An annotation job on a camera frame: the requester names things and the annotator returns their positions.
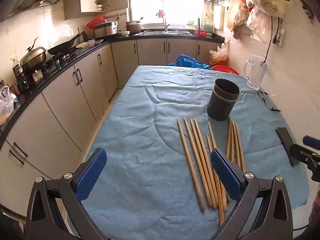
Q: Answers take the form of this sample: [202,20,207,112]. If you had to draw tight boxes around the red small basket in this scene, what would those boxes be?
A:
[194,29,207,38]

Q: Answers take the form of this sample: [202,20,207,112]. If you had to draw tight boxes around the glass beer mug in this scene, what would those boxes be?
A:
[243,58,267,91]

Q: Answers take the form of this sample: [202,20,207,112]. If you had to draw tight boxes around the brown cooking pot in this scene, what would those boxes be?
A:
[126,17,143,35]

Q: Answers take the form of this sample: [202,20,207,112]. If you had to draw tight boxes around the black eyeglasses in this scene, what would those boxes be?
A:
[257,89,281,112]

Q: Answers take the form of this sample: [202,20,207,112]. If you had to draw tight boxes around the blue plastic bag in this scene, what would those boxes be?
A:
[169,54,210,70]

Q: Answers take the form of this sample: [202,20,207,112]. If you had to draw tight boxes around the orange trash bin with bag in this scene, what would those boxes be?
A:
[209,43,228,66]

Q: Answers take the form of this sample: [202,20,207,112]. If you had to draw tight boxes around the black phone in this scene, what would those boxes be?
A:
[276,127,300,167]

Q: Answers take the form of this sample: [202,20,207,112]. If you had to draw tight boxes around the red plastic basin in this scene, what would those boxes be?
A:
[210,65,239,75]

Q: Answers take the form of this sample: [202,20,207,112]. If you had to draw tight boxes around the black wok pan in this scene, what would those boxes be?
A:
[47,32,82,56]

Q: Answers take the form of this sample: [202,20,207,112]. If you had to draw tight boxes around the steel lidded pot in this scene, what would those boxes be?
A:
[20,37,47,73]

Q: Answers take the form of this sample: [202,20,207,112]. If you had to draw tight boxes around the black utensil holder cup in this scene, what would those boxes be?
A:
[207,78,241,121]

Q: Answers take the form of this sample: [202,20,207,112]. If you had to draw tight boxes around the wooden chopstick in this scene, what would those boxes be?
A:
[235,124,246,172]
[232,121,241,167]
[208,122,217,149]
[226,118,231,158]
[206,134,225,225]
[183,118,215,209]
[177,119,206,212]
[194,118,227,214]
[190,119,219,208]

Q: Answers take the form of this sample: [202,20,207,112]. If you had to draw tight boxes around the white plastic bag on counter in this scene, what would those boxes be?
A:
[0,85,16,125]

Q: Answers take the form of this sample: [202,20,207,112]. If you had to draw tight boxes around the black power cable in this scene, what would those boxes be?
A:
[263,16,274,65]

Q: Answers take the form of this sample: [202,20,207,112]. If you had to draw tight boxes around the blue table cloth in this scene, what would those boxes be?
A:
[83,66,309,239]

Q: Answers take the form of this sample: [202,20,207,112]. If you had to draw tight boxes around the silver rice cooker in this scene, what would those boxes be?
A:
[93,21,118,38]

